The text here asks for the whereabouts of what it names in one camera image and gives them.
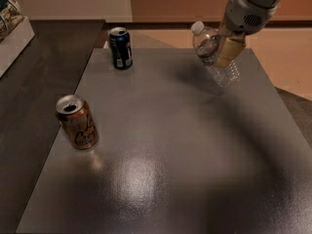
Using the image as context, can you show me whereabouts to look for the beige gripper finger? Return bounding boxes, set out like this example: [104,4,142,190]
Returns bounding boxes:
[214,37,246,68]
[218,22,232,49]

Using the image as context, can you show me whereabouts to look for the clear plastic water bottle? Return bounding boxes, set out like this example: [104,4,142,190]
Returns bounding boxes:
[191,21,240,88]

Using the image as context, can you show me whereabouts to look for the dark blue soda can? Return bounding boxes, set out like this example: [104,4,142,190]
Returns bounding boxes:
[109,27,133,70]

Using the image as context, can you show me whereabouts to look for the orange soda can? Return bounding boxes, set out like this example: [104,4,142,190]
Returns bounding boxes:
[56,95,98,150]

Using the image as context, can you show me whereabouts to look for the white box with patterned item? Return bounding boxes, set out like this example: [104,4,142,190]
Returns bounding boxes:
[0,0,35,77]

